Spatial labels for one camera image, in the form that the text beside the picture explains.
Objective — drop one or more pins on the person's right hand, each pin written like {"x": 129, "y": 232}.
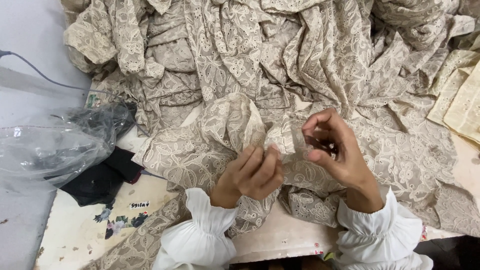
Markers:
{"x": 348, "y": 157}

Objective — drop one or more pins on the person's left hand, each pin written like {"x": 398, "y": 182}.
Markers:
{"x": 247, "y": 180}

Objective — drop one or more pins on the small dark thread cutter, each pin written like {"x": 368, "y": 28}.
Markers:
{"x": 318, "y": 143}

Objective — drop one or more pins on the beige embroidered lace fabric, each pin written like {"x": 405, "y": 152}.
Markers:
{"x": 262, "y": 67}

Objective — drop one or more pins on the cream eyelet fabric pieces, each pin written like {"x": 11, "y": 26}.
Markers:
{"x": 457, "y": 97}

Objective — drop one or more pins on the black cloth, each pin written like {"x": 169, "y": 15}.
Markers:
{"x": 101, "y": 180}

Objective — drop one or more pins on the floral printed table cover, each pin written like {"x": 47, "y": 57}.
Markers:
{"x": 93, "y": 228}

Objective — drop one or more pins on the clear plastic bag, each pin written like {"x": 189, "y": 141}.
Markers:
{"x": 48, "y": 150}

